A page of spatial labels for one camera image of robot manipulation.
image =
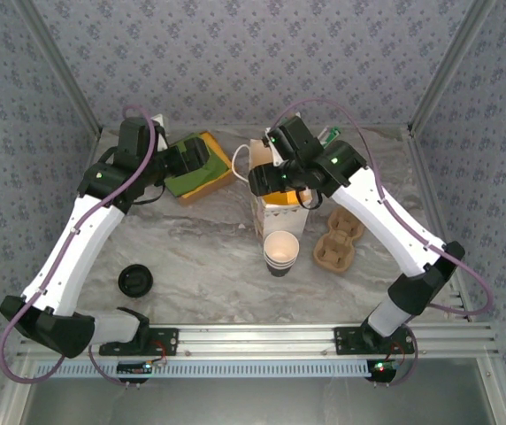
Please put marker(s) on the brown cardboard cup carrier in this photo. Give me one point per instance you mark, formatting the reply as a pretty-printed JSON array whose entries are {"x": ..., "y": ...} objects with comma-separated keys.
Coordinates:
[{"x": 339, "y": 241}]

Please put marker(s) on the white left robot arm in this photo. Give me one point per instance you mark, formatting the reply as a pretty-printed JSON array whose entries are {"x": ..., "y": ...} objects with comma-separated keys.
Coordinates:
[{"x": 80, "y": 248}]

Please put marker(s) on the black plastic cup lid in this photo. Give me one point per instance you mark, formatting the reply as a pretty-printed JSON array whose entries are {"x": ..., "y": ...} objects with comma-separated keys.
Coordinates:
[{"x": 135, "y": 281}]

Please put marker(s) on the green paper napkin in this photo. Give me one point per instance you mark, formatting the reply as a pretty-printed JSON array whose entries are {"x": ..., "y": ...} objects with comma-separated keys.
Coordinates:
[{"x": 191, "y": 181}]

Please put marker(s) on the aluminium frame post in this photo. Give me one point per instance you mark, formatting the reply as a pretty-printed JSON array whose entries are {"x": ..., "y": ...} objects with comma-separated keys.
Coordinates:
[
  {"x": 60, "y": 66},
  {"x": 447, "y": 66}
]

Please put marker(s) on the white wrapped straw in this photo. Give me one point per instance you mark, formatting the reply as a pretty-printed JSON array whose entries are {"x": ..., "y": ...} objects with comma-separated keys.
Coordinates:
[{"x": 324, "y": 133}]

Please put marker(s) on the aluminium back rail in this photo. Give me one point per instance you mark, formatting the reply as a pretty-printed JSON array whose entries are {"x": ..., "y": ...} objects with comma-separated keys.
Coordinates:
[{"x": 235, "y": 128}]

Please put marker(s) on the aluminium side rail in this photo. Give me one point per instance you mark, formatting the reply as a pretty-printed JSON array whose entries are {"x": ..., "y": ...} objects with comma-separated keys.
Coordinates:
[{"x": 434, "y": 199}]

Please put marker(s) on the small circuit board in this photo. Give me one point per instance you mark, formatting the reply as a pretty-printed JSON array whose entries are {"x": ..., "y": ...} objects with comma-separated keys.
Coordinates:
[
  {"x": 381, "y": 367},
  {"x": 131, "y": 368}
]

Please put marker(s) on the cartoon animal paper bag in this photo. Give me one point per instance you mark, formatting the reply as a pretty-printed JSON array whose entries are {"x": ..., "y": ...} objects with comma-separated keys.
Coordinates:
[{"x": 279, "y": 217}]

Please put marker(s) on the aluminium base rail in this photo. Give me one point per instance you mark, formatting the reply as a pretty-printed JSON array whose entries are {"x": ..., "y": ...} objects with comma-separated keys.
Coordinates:
[{"x": 257, "y": 341}]

